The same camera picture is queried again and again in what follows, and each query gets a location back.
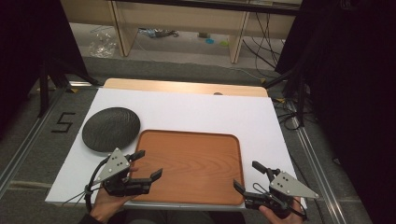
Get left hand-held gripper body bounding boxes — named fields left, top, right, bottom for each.
left=92, top=147, right=153, bottom=198

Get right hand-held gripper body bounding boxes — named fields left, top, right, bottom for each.
left=244, top=171, right=320, bottom=219

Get black ribbed round plate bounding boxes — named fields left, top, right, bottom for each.
left=81, top=106, right=142, bottom=153

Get brown wooden tray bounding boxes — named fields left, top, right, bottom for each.
left=130, top=129, right=246, bottom=206

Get person's right hand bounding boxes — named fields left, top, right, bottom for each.
left=258, top=196, right=304, bottom=224

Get person's left hand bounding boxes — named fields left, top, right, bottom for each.
left=90, top=166, right=140, bottom=224

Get person's lap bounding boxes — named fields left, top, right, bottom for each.
left=106, top=209, right=275, bottom=224

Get white table board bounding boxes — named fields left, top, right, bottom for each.
left=45, top=88, right=308, bottom=210

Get black metal stand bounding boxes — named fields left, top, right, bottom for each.
left=263, top=66, right=308, bottom=128
left=36, top=57, right=101, bottom=119

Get dark curtain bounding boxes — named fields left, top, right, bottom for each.
left=0, top=0, right=90, bottom=139
left=275, top=0, right=396, bottom=224

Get clear plastic bag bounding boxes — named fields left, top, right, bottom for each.
left=88, top=31, right=118, bottom=59

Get crumpled foil wrapper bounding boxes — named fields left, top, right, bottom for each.
left=137, top=27, right=180, bottom=39

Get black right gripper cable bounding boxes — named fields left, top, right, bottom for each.
left=252, top=182, right=308, bottom=221

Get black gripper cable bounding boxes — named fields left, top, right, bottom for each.
left=84, top=154, right=112, bottom=215
left=252, top=182, right=308, bottom=221

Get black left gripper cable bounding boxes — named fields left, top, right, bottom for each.
left=84, top=154, right=112, bottom=215

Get metal floor rail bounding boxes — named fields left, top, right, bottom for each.
left=285, top=101, right=348, bottom=224
left=0, top=81, right=94, bottom=198

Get black floor cables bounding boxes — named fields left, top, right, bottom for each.
left=273, top=98, right=305, bottom=132

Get black hanging cables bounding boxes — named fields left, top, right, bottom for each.
left=242, top=11, right=287, bottom=71

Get light wooden desk frame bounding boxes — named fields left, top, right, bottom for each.
left=61, top=0, right=304, bottom=65

